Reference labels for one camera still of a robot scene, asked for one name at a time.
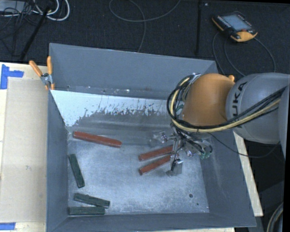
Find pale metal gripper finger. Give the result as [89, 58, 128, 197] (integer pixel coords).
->
[148, 130, 170, 149]
[165, 158, 184, 178]

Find red-brown flat block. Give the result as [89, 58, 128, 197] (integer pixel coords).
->
[137, 152, 173, 178]
[137, 142, 175, 164]
[72, 130, 123, 149]

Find grey metal bin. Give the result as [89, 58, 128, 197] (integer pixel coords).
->
[37, 43, 268, 232]

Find dark green flat block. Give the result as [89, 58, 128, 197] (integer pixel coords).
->
[67, 204, 107, 218]
[72, 192, 112, 209]
[66, 153, 88, 189]

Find pale wood flat board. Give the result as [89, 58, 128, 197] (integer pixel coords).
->
[0, 77, 56, 226]

